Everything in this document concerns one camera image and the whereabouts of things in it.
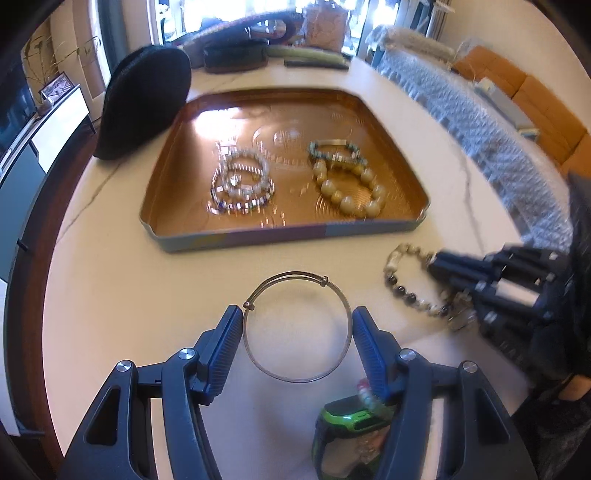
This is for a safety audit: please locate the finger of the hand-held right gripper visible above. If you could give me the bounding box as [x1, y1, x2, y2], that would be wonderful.
[444, 276, 498, 320]
[426, 249, 498, 281]

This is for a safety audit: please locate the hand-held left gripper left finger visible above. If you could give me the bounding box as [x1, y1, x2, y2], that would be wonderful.
[58, 305, 245, 480]

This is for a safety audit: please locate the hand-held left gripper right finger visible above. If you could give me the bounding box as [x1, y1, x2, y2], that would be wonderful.
[352, 306, 539, 480]

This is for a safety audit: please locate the pink and green bead bracelet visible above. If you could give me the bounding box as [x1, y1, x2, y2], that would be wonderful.
[355, 377, 393, 462]

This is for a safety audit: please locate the black and green wristwatch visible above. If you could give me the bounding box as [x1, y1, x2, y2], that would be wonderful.
[314, 398, 399, 480]

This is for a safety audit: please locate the dark and white bead bracelet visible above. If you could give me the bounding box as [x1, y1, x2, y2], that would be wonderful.
[383, 244, 478, 332]

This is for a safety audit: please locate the thin silver bangle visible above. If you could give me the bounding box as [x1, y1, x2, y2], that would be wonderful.
[242, 271, 354, 383]

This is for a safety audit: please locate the large beige bead bracelet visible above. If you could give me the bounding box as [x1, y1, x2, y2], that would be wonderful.
[311, 157, 387, 217]

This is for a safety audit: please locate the silver and blue bead bracelet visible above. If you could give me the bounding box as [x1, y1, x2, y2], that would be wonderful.
[210, 174, 275, 216]

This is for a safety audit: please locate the turquoise bracelet with metal plate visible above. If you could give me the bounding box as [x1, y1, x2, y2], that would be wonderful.
[308, 137, 368, 169]

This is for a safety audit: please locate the clear crystal bead bracelet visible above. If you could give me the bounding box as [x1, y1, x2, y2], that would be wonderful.
[221, 146, 274, 195]

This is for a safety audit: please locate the copper metal tray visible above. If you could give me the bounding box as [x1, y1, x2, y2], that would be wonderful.
[139, 88, 431, 254]

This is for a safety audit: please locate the person's right forearm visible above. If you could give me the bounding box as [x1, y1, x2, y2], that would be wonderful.
[526, 172, 591, 480]

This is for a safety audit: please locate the orange sofa cushion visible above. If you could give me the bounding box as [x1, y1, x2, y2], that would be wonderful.
[455, 45, 528, 87]
[561, 124, 591, 177]
[505, 76, 579, 164]

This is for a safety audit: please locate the flat grey box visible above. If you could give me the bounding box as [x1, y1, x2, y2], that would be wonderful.
[478, 78, 536, 134]

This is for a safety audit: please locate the black remote control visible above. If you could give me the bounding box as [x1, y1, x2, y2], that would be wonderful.
[285, 59, 350, 73]

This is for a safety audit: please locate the white and teal TV cabinet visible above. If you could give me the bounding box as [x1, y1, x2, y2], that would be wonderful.
[0, 83, 95, 439]

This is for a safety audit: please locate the black fabric hat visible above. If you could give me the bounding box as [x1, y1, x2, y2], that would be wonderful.
[95, 46, 192, 161]

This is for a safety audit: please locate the pink paper bag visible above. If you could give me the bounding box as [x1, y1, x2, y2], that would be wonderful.
[302, 1, 350, 51]

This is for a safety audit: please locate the dark round box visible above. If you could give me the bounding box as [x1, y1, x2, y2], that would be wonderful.
[203, 41, 270, 73]

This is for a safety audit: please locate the dry plant in vase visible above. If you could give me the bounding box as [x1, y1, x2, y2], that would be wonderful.
[21, 34, 101, 117]

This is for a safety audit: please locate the flat screen television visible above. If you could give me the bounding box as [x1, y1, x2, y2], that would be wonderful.
[0, 60, 40, 158]

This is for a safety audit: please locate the tall white air conditioner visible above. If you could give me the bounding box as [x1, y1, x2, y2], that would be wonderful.
[78, 0, 112, 97]

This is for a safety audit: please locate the glass balcony door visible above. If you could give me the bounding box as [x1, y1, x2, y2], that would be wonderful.
[148, 0, 444, 47]

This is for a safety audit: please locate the small photo frame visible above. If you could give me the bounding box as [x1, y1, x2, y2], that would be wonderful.
[41, 76, 75, 102]

